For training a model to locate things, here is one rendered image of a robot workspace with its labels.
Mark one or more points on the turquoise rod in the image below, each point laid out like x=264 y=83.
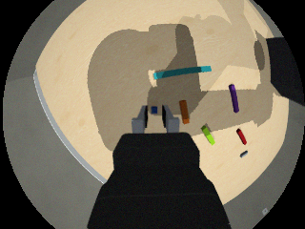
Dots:
x=182 y=71

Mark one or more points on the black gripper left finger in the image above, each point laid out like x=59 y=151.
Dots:
x=140 y=123

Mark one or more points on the dark red rod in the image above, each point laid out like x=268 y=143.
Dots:
x=241 y=136

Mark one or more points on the purple rod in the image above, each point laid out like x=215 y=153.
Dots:
x=234 y=98

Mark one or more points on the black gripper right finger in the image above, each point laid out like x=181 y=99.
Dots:
x=170 y=123

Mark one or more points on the lime green rod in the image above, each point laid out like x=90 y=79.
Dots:
x=207 y=134

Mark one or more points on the orange rod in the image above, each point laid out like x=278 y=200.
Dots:
x=184 y=111

